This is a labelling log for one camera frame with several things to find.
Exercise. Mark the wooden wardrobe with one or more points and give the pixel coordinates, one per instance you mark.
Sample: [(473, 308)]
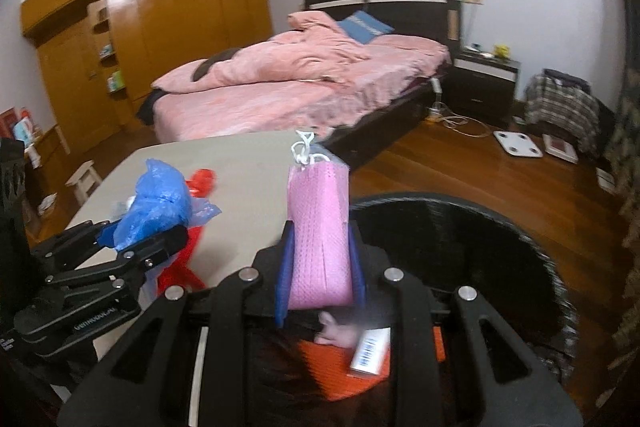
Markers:
[(190, 32)]

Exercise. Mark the yellow plush toy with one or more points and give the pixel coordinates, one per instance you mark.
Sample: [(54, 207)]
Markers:
[(501, 52)]

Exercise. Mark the patterned dark curtain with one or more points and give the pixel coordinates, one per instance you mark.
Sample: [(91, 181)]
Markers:
[(627, 147)]

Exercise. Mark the dark cloth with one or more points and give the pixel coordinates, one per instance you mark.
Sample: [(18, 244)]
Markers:
[(150, 107)]

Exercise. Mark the light blue kettle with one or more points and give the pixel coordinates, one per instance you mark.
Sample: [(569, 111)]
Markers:
[(23, 129)]

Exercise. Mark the dark nightstand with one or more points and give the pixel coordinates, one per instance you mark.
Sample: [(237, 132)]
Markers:
[(480, 92)]

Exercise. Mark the pink face mask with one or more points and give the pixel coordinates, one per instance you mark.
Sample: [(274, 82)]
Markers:
[(317, 232)]

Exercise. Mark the white and red scale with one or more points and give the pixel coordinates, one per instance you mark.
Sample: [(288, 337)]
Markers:
[(560, 148)]

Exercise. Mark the plaid cloth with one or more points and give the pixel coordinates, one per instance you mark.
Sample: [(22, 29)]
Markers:
[(555, 107)]

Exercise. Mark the green bottle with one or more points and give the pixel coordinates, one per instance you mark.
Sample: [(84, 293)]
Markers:
[(117, 82)]

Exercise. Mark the small wooden stool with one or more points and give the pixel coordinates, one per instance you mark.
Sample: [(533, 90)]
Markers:
[(82, 172)]

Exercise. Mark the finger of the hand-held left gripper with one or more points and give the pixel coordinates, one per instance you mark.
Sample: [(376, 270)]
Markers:
[(150, 249), (75, 239)]

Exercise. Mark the white bathroom scale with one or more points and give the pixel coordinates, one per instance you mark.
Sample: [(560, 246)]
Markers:
[(517, 143)]

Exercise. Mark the blue plastic bag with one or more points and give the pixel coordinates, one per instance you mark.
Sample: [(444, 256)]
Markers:
[(160, 202)]

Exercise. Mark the wooden side desk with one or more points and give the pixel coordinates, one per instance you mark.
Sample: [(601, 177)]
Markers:
[(52, 142)]

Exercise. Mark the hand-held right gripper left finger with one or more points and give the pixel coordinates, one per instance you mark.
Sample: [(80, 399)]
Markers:
[(285, 277)]

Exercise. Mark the dark purple bag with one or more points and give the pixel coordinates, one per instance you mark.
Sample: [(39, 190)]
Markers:
[(565, 78)]

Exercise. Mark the black-lined trash bin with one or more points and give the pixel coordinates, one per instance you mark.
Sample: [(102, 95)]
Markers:
[(475, 247)]

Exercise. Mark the blue quilted cloth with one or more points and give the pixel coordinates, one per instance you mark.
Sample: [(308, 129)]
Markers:
[(330, 154)]

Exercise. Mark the dark bed with pink sheet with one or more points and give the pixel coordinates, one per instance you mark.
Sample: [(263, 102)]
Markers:
[(240, 112)]

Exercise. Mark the red framed picture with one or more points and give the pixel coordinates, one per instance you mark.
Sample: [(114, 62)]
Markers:
[(7, 122)]

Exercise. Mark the yellow power strip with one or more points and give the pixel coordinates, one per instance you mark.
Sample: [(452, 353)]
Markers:
[(435, 113)]

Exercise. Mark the small white box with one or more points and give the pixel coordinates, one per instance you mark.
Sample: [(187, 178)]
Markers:
[(370, 349)]

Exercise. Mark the pink duvet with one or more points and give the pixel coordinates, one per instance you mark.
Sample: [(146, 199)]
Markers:
[(280, 62)]

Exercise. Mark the white floor bag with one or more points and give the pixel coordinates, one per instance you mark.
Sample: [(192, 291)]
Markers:
[(47, 203)]

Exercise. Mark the orange foam net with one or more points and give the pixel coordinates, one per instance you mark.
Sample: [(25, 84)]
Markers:
[(325, 367)]

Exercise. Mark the blue pillow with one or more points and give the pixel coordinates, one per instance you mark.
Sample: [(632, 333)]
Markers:
[(365, 27)]

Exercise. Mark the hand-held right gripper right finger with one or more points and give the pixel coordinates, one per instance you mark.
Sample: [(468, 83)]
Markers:
[(356, 267)]

